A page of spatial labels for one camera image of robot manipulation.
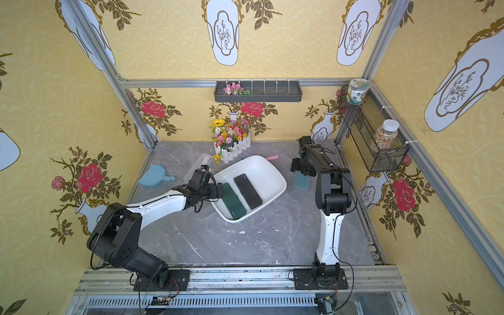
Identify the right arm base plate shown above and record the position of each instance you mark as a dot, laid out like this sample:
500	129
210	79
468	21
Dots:
304	280

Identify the clear plastic pencil case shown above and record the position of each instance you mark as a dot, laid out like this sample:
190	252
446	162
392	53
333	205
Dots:
203	159

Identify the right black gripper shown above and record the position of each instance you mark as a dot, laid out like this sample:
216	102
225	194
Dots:
298	167

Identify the left circuit board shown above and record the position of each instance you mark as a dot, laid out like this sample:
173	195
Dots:
160	301

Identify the white storage box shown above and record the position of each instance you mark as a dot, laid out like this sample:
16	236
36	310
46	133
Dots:
268	182

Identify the black wire basket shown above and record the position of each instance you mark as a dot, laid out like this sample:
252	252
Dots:
362	121

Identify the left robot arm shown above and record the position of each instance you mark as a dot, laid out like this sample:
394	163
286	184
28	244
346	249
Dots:
115	239

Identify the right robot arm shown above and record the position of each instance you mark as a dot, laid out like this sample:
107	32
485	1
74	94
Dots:
333	197

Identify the right circuit board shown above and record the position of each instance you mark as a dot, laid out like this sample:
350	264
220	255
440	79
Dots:
324	306

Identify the black pencil case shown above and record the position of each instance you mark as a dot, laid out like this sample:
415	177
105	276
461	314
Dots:
248	191

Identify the flower pot with white fence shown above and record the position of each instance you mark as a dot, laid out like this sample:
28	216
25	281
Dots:
230	139

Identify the teal translucent pencil case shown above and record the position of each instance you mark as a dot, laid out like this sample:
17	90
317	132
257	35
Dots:
302	182

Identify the clear jar white lid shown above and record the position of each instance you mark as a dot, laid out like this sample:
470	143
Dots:
385	135

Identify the pink flowers on shelf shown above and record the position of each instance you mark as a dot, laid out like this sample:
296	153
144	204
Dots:
235	89

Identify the jar with patterned label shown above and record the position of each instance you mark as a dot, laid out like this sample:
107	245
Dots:
357	90

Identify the grey wall shelf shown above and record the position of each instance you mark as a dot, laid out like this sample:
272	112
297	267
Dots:
261	91

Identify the pink object behind box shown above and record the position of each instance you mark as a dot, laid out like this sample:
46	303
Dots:
272	158

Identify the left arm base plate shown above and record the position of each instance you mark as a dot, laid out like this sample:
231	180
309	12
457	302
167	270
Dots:
177	281

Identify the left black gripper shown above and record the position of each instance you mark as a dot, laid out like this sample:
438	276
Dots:
216	191

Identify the circuit board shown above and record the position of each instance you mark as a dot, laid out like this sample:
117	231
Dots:
160	301
324	306

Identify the dark green pencil case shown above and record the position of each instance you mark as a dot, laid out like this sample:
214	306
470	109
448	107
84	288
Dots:
233	203

